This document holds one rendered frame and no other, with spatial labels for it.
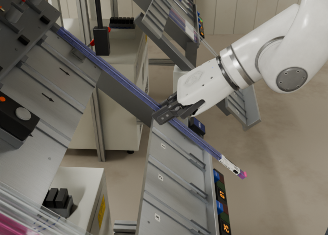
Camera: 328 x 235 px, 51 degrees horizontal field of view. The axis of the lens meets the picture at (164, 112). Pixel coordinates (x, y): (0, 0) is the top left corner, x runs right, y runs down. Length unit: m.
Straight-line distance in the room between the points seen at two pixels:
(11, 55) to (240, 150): 1.74
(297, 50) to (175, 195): 0.42
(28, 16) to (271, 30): 0.46
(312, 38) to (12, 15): 0.49
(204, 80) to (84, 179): 0.58
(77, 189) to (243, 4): 3.14
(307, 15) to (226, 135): 1.80
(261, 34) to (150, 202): 0.38
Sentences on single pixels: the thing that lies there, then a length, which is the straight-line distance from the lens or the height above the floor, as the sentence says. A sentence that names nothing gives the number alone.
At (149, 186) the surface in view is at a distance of 0.73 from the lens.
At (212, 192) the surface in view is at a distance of 0.87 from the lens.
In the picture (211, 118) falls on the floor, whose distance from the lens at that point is 2.43.
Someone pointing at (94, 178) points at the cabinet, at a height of 0.62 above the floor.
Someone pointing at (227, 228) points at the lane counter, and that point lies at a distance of 0.91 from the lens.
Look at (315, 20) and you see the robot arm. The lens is 0.53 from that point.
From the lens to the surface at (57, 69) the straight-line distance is 0.77.
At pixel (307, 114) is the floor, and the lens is 2.65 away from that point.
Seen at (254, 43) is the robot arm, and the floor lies 1.14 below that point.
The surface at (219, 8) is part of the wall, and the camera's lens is 3.82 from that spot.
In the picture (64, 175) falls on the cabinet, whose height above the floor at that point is 0.62.
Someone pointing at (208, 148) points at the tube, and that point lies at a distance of 0.75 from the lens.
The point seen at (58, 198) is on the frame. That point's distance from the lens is 0.96.
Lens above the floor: 1.36
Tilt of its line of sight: 33 degrees down
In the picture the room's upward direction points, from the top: straight up
